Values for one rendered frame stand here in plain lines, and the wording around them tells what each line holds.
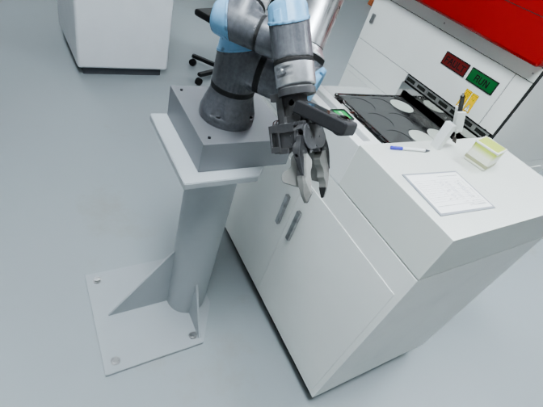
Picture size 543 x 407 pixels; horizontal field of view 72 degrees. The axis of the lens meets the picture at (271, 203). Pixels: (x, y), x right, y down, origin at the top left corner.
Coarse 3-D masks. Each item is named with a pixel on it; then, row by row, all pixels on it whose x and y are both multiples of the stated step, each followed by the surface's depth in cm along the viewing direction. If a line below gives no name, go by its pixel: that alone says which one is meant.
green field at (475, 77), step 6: (474, 72) 133; (468, 78) 135; (474, 78) 133; (480, 78) 131; (486, 78) 129; (480, 84) 132; (486, 84) 130; (492, 84) 128; (486, 90) 130; (492, 90) 128
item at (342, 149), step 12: (324, 96) 119; (336, 108) 114; (360, 132) 107; (336, 144) 108; (348, 144) 104; (360, 144) 101; (336, 156) 109; (348, 156) 104; (336, 168) 109; (336, 180) 110
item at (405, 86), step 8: (400, 88) 160; (408, 88) 156; (416, 96) 153; (424, 96) 151; (424, 104) 151; (432, 104) 147; (440, 112) 145; (448, 120) 142; (464, 128) 138; (472, 136) 135
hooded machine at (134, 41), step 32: (64, 0) 262; (96, 0) 239; (128, 0) 248; (160, 0) 258; (64, 32) 287; (96, 32) 252; (128, 32) 262; (160, 32) 273; (96, 64) 266; (128, 64) 277; (160, 64) 289
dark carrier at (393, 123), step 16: (352, 96) 141; (368, 96) 146; (368, 112) 134; (384, 112) 138; (400, 112) 142; (416, 112) 147; (384, 128) 127; (400, 128) 131; (416, 128) 135; (432, 128) 140
